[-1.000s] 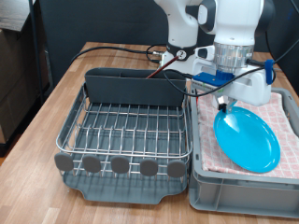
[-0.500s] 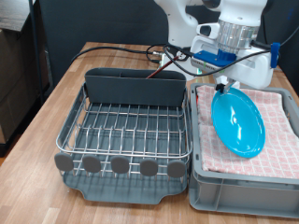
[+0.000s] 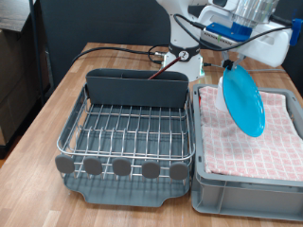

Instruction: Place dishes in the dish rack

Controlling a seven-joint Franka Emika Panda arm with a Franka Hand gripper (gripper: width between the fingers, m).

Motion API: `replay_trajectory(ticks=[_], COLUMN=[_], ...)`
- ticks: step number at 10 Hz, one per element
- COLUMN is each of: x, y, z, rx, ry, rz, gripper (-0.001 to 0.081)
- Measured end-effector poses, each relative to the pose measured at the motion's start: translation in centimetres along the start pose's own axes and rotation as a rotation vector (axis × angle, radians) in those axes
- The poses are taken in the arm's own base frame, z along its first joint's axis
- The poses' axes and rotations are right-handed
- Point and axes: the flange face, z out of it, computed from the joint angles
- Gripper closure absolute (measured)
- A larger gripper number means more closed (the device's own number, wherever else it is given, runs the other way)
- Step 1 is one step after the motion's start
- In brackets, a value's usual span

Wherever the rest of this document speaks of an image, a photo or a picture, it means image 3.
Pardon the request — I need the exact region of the pink checkered cloth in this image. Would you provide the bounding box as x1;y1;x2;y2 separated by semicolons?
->
198;85;303;183

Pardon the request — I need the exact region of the dark gray cutlery holder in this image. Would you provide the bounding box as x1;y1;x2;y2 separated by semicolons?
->
85;68;189;109

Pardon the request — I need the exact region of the black camera cable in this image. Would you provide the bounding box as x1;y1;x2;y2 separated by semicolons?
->
172;12;294;53

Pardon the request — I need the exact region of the blue plate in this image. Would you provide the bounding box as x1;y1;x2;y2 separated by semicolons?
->
222;64;266;138

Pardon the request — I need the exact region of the black metal pole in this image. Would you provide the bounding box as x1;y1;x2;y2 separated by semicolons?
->
27;0;45;107

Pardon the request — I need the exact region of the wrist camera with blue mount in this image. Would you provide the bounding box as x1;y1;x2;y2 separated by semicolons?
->
200;17;303;47

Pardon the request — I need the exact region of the black power cable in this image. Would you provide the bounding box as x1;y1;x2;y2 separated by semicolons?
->
71;44;170;65

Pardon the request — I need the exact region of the red-brown wooden spoon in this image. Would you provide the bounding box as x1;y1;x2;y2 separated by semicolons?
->
148;56;183;80

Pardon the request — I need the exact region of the dark partition panel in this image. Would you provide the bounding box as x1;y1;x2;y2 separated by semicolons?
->
39;0;303;93

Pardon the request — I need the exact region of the gray plastic drain tray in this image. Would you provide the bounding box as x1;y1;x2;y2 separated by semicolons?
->
58;84;192;208

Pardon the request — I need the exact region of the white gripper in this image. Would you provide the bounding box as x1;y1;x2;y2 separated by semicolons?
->
198;5;294;71

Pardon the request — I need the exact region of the steel wire dish rack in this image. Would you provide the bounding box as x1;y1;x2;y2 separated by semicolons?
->
55;83;197;182

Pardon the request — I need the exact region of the gray plastic crate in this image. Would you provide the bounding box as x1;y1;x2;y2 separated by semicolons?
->
190;83;303;222

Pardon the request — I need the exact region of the cardboard box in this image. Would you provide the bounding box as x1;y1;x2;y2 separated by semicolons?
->
0;27;41;147

